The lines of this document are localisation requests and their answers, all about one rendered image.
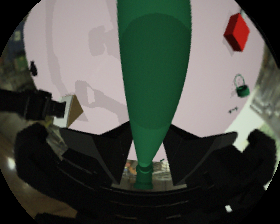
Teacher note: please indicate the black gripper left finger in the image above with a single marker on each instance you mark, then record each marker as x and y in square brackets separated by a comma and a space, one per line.
[110, 148]

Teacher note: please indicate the green cup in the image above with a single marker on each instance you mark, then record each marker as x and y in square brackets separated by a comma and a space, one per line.
[145, 169]

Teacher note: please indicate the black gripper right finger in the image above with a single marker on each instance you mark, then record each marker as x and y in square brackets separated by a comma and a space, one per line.
[186, 151]

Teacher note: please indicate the red rectangular block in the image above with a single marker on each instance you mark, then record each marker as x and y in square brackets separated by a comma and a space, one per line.
[237, 32]

